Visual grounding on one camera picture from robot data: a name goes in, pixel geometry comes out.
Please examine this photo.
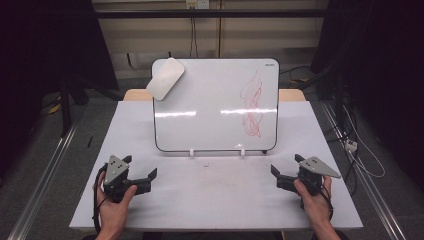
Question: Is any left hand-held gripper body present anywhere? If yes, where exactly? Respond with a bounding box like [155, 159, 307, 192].
[101, 154, 153, 204]

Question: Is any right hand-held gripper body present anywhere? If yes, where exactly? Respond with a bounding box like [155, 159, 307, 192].
[275, 156, 342, 198]

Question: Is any white whiteboard eraser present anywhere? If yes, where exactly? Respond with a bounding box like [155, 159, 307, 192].
[145, 57, 186, 102]

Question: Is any white whiteboard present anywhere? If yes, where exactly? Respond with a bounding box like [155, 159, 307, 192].
[151, 58, 281, 155]

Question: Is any person's right hand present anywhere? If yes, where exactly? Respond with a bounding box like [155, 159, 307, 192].
[293, 176, 334, 232]

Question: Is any person's left hand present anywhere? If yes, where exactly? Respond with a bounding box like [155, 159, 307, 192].
[95, 171, 139, 235]

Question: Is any white power strip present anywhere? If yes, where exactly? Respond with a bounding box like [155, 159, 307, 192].
[344, 138, 359, 153]

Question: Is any wooden table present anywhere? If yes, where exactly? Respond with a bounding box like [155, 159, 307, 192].
[122, 88, 307, 103]

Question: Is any white table mat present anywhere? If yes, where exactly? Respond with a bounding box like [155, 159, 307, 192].
[68, 100, 364, 232]

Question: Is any black metal stand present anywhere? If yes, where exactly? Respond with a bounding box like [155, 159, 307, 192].
[58, 73, 125, 138]

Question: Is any black curtain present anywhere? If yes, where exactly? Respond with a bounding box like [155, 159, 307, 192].
[310, 0, 424, 193]
[0, 0, 120, 176]

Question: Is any black horizontal crossbar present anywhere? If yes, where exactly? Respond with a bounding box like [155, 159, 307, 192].
[93, 8, 330, 20]

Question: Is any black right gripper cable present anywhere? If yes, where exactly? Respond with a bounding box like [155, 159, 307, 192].
[319, 184, 335, 222]

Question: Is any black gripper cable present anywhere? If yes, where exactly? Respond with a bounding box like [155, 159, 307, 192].
[319, 184, 335, 222]
[92, 163, 111, 234]

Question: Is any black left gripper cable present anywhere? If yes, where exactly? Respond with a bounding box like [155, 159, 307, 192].
[92, 163, 111, 234]

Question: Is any black floor cable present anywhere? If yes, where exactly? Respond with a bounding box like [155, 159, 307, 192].
[327, 99, 360, 198]

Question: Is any white floor cable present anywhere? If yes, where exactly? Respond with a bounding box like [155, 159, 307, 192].
[342, 105, 387, 179]

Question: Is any aluminium floor rail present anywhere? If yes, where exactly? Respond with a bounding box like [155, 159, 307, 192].
[6, 121, 82, 240]
[320, 100, 408, 240]

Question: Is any black hanging wall cable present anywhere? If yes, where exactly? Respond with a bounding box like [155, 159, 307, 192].
[189, 8, 199, 59]

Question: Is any vertical wall conduit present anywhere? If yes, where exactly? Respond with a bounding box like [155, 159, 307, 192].
[217, 0, 223, 59]

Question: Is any white wall outlet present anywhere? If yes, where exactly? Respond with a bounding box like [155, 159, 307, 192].
[185, 0, 211, 10]

